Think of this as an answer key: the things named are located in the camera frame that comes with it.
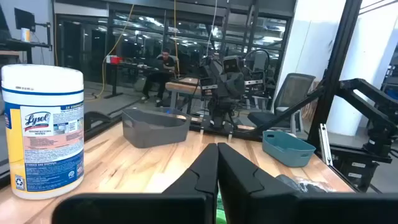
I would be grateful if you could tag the red box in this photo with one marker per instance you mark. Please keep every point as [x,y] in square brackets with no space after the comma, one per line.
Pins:
[114,59]

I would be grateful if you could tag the black mesh office chair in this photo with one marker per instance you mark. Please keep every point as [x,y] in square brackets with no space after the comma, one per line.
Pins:
[293,93]

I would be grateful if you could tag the silver aluminium extrusion bar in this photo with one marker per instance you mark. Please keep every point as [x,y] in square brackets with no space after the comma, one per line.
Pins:
[325,146]

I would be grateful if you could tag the black office desk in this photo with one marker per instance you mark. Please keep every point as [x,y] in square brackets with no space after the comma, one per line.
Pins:
[130,66]

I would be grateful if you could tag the black neighbouring robot arm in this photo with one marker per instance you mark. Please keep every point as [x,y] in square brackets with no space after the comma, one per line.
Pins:
[373,105]

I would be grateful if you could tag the wooden top side table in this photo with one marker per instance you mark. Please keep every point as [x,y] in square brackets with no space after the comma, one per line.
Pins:
[182,87]

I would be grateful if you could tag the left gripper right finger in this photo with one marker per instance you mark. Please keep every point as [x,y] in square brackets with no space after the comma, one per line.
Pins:
[245,193]

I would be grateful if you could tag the teal plastic bin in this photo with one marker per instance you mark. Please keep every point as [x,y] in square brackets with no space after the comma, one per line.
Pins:
[286,152]

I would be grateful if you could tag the black monitor on arm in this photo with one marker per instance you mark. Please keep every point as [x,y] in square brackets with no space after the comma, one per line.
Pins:
[25,19]

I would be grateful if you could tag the black vertical frame post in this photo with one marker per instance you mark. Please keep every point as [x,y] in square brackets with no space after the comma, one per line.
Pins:
[335,62]

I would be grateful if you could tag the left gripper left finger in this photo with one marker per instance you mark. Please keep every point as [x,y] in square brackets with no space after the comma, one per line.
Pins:
[202,174]

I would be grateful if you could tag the black diagonal frame brace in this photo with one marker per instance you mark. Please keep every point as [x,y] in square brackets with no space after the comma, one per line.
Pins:
[289,110]

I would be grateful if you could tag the Lysol wipes canister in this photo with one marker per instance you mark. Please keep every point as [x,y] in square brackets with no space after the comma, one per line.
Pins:
[46,140]

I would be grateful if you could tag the black comb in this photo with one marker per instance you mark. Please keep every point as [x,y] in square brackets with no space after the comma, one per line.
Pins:
[311,186]

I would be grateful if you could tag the black table frame rail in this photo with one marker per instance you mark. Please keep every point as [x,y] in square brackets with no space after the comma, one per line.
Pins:
[245,130]
[102,130]

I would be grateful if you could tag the person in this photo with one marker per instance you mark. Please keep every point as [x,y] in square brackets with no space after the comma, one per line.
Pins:
[161,74]

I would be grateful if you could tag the green shampoo bottle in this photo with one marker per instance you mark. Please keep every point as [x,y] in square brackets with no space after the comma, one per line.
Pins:
[221,211]

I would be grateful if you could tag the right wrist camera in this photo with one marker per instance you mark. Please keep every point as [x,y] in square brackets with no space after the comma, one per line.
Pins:
[231,64]

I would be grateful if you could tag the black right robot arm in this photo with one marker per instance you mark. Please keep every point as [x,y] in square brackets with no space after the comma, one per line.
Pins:
[220,112]

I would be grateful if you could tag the black shelf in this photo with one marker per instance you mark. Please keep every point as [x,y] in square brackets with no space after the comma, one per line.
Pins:
[18,45]

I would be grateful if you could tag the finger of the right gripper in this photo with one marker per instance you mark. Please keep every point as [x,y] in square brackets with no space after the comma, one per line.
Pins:
[238,85]
[226,85]

